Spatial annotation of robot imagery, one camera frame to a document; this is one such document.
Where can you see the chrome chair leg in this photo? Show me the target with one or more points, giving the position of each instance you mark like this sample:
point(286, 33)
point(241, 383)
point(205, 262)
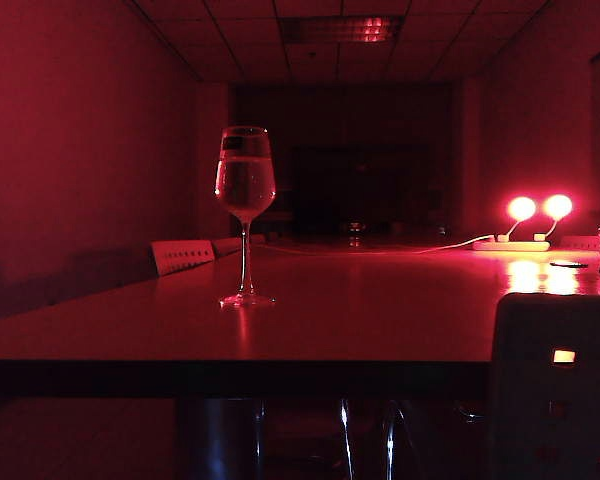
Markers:
point(347, 440)
point(390, 445)

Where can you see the clear stemmed wine glass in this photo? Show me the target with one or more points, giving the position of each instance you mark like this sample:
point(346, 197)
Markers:
point(245, 190)

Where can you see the white power strip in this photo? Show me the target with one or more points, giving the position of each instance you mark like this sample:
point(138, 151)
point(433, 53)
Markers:
point(510, 245)

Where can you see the small distant glass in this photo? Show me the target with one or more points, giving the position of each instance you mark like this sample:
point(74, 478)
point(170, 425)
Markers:
point(356, 232)

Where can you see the dark wall screen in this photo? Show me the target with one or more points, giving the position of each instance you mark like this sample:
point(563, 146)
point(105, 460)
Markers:
point(360, 190)

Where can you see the ceiling light panel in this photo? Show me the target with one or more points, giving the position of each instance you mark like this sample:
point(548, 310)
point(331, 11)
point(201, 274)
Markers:
point(342, 29)

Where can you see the dark perforated chair back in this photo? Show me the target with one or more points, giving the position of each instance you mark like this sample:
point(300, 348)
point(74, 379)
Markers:
point(555, 400)

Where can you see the dark table pedestal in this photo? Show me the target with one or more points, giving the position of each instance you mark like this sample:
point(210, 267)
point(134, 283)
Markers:
point(215, 440)

